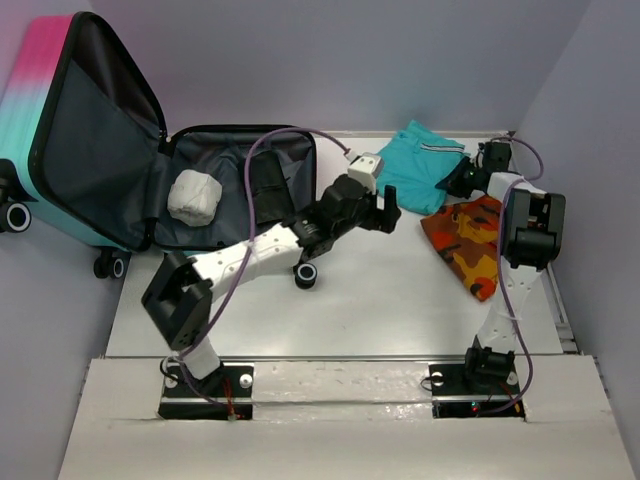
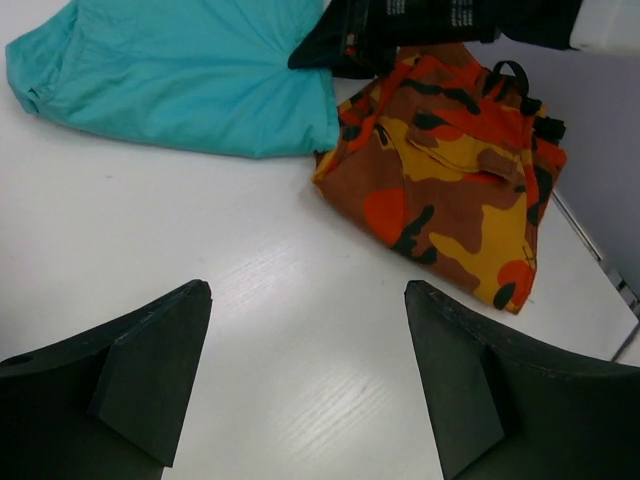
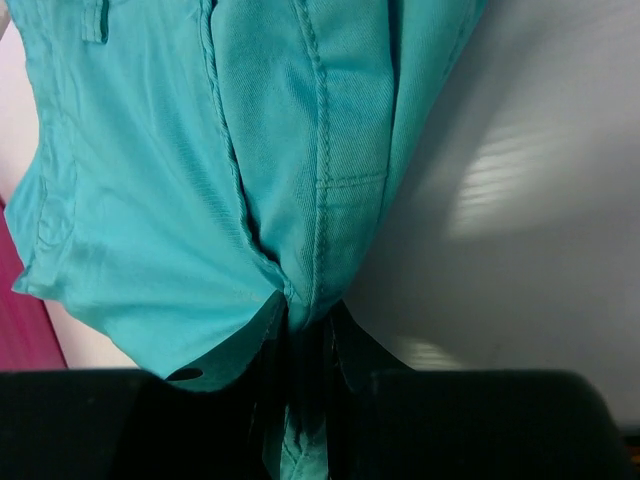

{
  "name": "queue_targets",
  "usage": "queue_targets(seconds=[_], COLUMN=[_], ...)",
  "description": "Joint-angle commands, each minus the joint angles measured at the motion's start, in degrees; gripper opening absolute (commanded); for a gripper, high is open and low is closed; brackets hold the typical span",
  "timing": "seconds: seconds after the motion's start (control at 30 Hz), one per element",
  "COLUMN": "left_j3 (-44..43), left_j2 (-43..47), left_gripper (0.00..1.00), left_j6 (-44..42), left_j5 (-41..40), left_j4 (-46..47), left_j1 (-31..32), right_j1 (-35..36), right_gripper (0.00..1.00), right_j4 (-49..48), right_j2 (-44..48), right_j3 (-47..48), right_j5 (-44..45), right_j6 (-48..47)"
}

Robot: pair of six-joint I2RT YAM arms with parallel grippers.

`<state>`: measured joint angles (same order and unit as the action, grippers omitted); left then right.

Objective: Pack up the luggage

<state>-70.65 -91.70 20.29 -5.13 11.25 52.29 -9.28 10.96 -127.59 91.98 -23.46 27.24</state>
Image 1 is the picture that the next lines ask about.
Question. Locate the white cloth bundle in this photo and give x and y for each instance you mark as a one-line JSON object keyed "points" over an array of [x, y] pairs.
{"points": [[193, 198]]}

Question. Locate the black pouch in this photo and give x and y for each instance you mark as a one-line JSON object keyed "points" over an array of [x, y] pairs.
{"points": [[269, 189]]}

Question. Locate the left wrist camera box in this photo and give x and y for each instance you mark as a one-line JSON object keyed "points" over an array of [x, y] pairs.
{"points": [[365, 169]]}

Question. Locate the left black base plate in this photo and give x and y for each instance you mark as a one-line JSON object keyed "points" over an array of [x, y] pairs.
{"points": [[225, 395]]}

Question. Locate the orange camouflage shorts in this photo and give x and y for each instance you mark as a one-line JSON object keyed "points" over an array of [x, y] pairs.
{"points": [[465, 237]]}

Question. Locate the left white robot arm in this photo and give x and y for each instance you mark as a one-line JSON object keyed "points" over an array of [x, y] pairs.
{"points": [[188, 294]]}

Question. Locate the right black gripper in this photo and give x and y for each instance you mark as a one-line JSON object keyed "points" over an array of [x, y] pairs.
{"points": [[452, 183]]}

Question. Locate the pink and teal suitcase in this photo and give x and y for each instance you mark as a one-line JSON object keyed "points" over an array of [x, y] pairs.
{"points": [[85, 148]]}

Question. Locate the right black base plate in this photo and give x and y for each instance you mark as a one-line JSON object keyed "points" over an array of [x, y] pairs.
{"points": [[454, 395]]}

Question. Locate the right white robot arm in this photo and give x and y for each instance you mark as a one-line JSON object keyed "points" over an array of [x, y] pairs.
{"points": [[530, 232]]}

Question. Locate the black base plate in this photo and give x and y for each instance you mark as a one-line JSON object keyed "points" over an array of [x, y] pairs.
{"points": [[225, 395], [454, 395]]}

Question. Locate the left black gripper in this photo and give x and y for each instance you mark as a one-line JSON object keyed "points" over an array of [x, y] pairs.
{"points": [[391, 211]]}

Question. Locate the teal shorts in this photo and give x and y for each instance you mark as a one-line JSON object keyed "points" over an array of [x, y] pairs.
{"points": [[415, 161]]}

